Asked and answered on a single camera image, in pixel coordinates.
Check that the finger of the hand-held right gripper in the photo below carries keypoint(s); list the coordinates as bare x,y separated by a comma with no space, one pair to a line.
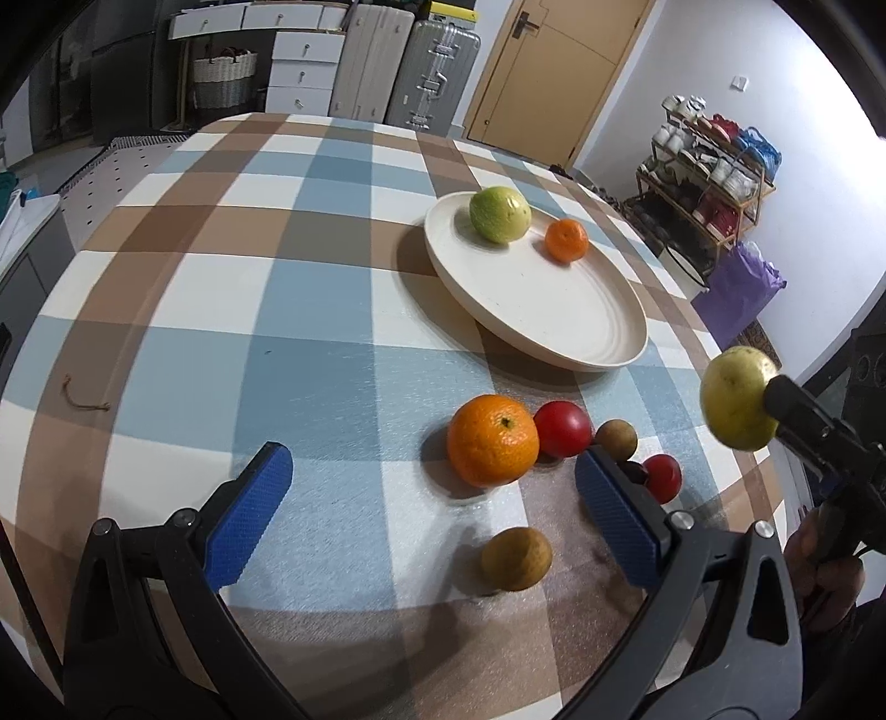
796,408

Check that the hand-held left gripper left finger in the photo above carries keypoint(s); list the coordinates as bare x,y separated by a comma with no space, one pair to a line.
253,516

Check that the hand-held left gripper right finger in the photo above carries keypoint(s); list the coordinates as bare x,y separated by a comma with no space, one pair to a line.
616,519

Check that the dark purple passion fruit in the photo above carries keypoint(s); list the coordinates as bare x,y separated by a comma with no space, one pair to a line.
633,474

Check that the yellow green round fruit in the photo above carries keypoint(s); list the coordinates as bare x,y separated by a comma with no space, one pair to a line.
734,398

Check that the small red tomato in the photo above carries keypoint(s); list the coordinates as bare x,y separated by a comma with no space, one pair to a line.
664,478

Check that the small brown longan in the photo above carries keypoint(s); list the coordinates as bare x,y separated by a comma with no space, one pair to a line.
616,439

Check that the large red tomato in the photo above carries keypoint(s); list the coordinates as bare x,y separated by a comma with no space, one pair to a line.
562,429

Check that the brownish yellow round fruit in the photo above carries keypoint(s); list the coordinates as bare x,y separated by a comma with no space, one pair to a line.
516,559

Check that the large orange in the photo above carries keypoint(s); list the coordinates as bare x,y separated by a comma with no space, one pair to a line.
493,443

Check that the cream round plate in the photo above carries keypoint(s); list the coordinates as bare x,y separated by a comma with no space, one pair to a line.
554,304

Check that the person's right hand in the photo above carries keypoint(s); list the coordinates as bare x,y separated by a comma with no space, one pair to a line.
813,561

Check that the patterned doormat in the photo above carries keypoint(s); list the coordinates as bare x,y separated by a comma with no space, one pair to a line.
761,343

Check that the purple plastic bag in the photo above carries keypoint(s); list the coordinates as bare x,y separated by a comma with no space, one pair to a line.
737,294

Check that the wooden shoe rack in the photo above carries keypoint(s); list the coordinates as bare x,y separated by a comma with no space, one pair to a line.
753,211

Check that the checkered tablecloth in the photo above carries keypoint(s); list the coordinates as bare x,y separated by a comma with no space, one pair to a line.
277,311

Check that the rows of shoes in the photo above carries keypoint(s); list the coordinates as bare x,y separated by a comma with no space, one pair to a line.
716,208

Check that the small tangerine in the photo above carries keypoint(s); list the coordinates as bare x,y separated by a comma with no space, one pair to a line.
566,240

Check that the large green citrus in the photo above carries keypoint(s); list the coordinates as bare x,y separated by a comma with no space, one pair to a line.
500,214

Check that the white dotted floor mat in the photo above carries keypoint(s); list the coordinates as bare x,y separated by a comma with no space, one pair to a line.
111,180

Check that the wooden door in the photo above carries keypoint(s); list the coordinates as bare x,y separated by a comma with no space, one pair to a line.
554,83

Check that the wicker basket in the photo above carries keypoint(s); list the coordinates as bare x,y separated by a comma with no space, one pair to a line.
223,79

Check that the white drawer desk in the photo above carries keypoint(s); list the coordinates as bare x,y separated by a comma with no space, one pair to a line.
304,62

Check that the beige suitcase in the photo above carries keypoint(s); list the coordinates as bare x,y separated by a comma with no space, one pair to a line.
370,62

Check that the silver suitcase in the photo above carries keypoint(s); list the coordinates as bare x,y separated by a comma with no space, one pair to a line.
432,76

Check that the yellow black box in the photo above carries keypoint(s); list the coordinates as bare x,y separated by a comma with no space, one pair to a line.
453,10

